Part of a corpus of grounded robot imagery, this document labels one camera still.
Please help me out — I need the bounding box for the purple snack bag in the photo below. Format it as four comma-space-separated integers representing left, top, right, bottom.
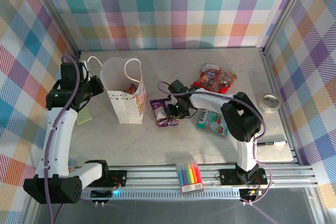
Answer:
149, 98, 180, 127

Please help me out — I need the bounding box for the teal candy bag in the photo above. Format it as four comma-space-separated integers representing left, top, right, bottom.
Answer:
196, 108, 229, 137

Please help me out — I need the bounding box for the red snack bag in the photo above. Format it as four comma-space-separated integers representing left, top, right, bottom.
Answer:
190, 63, 238, 94

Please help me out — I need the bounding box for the paper gift bag animal print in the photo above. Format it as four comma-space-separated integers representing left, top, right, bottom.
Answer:
86, 56, 147, 125

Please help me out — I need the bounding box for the green sticky note pad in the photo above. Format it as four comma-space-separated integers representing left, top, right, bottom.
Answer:
77, 107, 93, 126

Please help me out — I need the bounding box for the coloured marker pack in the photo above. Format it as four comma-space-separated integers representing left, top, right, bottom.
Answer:
175, 159, 205, 196

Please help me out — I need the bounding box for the white label tag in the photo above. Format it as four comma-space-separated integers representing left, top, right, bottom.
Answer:
67, 157, 78, 173

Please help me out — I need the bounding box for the clear tape roll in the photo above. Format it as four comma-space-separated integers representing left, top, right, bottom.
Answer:
259, 93, 281, 114

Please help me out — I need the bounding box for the black marker pen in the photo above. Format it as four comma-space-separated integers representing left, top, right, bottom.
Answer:
256, 141, 287, 146

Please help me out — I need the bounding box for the black controller board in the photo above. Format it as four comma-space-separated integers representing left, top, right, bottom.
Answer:
240, 188, 263, 198
90, 189, 116, 200

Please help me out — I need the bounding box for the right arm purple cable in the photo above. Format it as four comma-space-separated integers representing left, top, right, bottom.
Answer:
157, 81, 274, 204

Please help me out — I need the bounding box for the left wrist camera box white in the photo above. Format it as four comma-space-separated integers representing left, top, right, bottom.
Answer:
80, 60, 92, 82

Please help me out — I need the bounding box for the aluminium frame post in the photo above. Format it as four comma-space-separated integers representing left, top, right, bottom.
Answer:
30, 0, 81, 58
262, 0, 314, 54

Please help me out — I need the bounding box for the aluminium mounting rail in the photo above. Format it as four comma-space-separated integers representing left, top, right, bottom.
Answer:
28, 165, 320, 190

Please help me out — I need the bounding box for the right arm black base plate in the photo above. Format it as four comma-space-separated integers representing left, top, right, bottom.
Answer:
219, 168, 268, 186

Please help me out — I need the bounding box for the perforated metal cable duct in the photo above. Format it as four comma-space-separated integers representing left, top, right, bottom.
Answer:
41, 191, 310, 200

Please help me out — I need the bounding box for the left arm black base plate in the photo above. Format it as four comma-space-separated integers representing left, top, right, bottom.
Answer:
80, 170, 128, 188

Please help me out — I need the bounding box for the aluminium side rail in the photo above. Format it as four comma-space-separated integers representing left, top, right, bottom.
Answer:
261, 48, 301, 166

